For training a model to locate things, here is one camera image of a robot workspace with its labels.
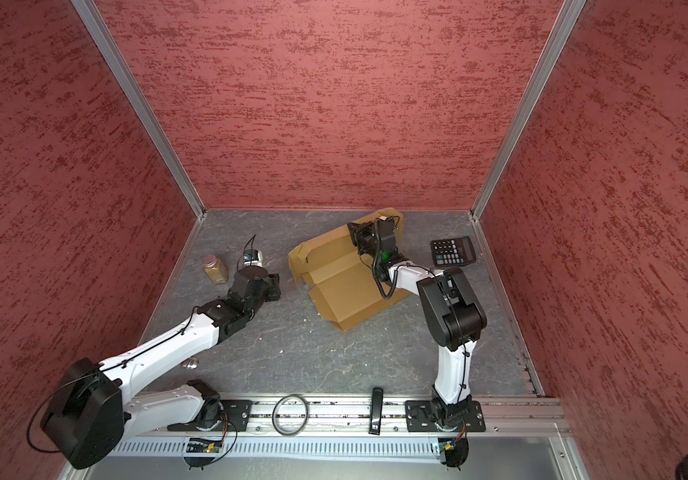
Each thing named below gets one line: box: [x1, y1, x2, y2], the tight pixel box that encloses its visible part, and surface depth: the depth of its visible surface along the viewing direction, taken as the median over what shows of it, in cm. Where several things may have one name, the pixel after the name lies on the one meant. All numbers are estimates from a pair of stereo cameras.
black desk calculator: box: [430, 236, 477, 267], surface depth 108 cm
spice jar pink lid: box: [202, 254, 229, 285], surface depth 96 cm
